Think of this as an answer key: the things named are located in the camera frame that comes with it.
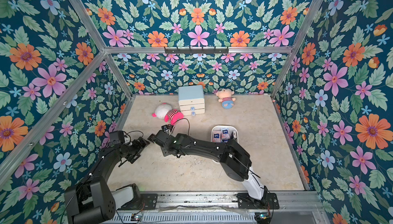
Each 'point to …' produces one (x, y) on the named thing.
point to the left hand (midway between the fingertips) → (147, 145)
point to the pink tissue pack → (216, 136)
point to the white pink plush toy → (165, 111)
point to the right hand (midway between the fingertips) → (167, 147)
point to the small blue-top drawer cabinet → (191, 99)
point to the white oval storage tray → (232, 128)
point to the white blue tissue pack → (225, 134)
